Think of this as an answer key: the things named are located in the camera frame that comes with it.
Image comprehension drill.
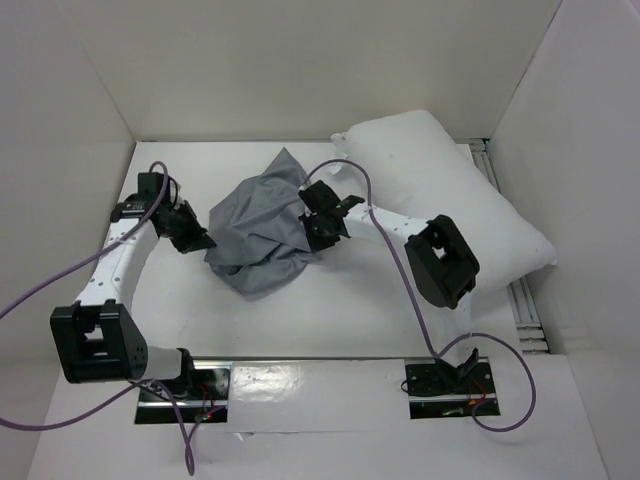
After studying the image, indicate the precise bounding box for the grey pillowcase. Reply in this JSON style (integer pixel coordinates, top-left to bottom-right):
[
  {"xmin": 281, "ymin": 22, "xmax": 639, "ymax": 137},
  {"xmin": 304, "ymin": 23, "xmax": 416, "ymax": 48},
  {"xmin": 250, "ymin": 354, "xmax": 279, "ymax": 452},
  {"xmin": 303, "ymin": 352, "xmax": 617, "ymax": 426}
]
[{"xmin": 204, "ymin": 148, "xmax": 317, "ymax": 297}]

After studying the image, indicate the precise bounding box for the white pillow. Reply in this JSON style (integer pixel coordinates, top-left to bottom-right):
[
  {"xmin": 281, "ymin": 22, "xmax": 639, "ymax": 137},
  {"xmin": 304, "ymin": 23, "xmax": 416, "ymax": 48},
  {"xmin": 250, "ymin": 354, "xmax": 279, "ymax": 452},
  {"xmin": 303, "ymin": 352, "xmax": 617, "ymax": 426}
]
[{"xmin": 331, "ymin": 110, "xmax": 558, "ymax": 295}]

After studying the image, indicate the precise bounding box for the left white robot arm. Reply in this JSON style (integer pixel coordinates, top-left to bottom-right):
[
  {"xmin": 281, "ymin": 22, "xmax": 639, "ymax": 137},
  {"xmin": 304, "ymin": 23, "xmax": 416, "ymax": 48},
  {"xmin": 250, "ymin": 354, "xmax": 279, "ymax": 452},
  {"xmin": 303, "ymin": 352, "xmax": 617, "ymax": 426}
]
[{"xmin": 50, "ymin": 162, "xmax": 215, "ymax": 399}]

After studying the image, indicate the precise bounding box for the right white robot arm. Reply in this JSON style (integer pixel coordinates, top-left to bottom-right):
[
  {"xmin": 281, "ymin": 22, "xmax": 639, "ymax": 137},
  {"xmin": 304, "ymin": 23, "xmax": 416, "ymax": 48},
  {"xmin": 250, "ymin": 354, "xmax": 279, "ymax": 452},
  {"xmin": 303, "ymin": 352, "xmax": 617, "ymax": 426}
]
[{"xmin": 299, "ymin": 181, "xmax": 480, "ymax": 396}]

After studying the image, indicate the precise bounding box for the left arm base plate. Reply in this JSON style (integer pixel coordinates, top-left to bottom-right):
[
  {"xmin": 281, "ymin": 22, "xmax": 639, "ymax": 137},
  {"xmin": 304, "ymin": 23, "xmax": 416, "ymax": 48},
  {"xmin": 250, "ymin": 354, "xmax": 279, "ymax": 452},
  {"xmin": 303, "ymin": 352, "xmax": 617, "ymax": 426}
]
[{"xmin": 134, "ymin": 359, "xmax": 232, "ymax": 425}]

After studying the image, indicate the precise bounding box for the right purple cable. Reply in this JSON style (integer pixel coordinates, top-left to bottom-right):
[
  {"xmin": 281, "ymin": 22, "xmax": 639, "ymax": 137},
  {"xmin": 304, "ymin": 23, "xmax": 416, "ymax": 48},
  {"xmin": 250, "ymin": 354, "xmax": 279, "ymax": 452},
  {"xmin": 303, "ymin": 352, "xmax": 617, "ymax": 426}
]
[{"xmin": 303, "ymin": 158, "xmax": 536, "ymax": 432}]

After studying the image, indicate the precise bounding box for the purple cable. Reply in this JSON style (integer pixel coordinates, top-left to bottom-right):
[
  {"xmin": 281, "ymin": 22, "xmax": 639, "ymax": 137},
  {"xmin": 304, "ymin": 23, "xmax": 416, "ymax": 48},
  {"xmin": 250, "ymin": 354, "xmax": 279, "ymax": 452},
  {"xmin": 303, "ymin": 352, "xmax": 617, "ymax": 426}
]
[
  {"xmin": 303, "ymin": 158, "xmax": 536, "ymax": 432},
  {"xmin": 0, "ymin": 160, "xmax": 196, "ymax": 476}
]

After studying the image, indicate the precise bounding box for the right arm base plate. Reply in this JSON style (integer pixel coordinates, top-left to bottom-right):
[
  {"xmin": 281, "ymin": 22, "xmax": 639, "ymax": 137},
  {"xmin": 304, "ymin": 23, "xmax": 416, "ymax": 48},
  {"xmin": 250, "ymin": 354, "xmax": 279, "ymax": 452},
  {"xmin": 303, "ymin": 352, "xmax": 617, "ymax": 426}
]
[{"xmin": 400, "ymin": 358, "xmax": 501, "ymax": 420}]

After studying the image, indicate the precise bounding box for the aluminium frame rail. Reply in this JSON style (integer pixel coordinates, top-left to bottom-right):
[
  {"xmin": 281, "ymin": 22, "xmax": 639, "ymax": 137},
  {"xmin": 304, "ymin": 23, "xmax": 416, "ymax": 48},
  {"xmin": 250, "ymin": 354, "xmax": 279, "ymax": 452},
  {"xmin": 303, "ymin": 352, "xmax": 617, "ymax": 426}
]
[{"xmin": 469, "ymin": 139, "xmax": 551, "ymax": 355}]

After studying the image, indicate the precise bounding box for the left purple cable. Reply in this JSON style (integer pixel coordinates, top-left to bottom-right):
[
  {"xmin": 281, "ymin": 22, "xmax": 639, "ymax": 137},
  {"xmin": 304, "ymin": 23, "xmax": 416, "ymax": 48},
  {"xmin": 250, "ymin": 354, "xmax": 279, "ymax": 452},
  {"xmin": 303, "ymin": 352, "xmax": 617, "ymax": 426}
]
[{"xmin": 0, "ymin": 160, "xmax": 196, "ymax": 476}]

